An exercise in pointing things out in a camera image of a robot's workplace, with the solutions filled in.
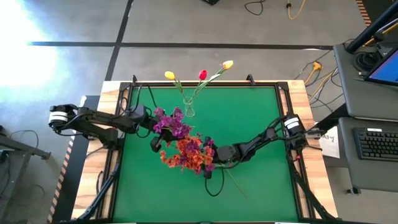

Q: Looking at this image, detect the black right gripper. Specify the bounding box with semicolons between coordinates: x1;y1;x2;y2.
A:
203;136;220;180

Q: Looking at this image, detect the yellow and red tulip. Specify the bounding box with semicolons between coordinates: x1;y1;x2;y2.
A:
191;60;234;102
164;70;191;105

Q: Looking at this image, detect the pinkish red tulip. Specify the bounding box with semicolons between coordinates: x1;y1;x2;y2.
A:
190;69;208;103

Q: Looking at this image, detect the clear glass vase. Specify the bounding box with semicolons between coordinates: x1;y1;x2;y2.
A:
182;95;197;118

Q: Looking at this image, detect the loose green grass stem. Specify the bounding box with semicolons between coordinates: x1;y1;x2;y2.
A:
224;169;249;199

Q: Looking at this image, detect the black hazard striped floor mat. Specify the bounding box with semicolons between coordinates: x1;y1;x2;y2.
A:
46;95;101;224
355;0;373;26

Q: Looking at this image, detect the white paper sheet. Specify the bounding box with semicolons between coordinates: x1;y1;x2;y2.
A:
318;126;341;159

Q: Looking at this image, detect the grey metal stand leg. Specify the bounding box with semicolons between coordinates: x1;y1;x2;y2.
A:
0;124;52;160

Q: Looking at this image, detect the grey desk with monitor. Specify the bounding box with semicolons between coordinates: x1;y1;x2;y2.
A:
333;43;398;123

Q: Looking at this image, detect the grey desk with keyboard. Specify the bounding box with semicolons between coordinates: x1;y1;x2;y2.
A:
338;118;398;191

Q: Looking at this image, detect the black keyboard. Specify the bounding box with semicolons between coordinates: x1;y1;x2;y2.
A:
353;127;398;162

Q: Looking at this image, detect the monitor with blue screen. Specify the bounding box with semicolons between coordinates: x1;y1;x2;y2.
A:
364;46;398;87

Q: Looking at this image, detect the black monitor pole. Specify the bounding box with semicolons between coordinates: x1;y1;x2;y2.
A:
346;1;398;54

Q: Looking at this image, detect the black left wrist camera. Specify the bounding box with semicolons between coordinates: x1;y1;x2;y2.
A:
150;136;163;154

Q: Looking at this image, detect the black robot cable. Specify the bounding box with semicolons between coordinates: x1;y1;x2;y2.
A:
204;167;226;198

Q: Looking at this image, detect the black metal rig frame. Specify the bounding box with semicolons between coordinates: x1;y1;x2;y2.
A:
74;73;338;224

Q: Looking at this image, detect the yellow plug with cable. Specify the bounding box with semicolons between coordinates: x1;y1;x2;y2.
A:
304;61;336;102

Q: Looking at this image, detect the black floor cable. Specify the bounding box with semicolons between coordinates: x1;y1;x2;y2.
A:
244;0;267;16

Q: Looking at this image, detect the yellow floor cable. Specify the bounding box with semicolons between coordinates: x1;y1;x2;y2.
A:
285;0;307;21

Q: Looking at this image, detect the black coiled cable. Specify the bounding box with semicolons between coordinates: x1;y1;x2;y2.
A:
354;51;382;73

